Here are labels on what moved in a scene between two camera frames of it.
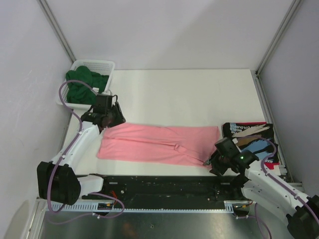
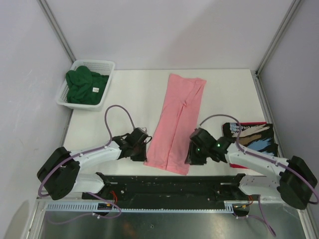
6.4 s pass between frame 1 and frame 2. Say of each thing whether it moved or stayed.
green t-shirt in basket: stayed
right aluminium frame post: stayed
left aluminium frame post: stayed
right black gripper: moved
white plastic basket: stayed
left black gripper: moved
